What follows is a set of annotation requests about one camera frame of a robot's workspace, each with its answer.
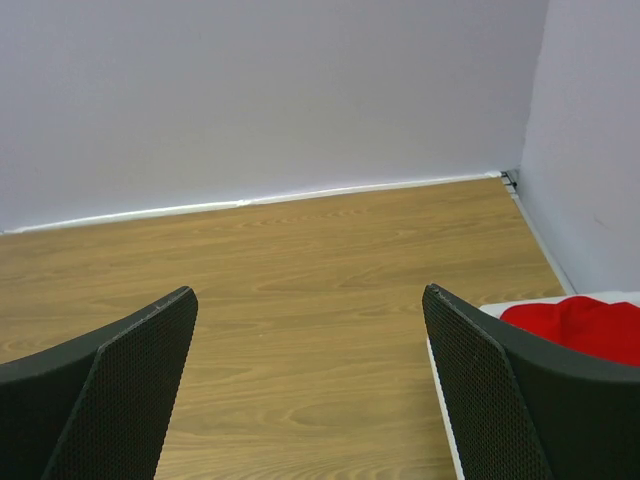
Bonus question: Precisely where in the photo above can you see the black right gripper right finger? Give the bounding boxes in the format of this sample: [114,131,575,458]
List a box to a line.
[422,283,640,480]

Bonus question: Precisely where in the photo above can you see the red t shirt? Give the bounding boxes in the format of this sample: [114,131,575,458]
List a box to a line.
[500,296,639,367]

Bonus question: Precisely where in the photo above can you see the white plastic laundry basket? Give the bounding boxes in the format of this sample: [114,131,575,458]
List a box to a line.
[424,288,640,480]

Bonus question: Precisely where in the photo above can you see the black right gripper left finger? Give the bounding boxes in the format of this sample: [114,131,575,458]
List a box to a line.
[1,287,198,479]

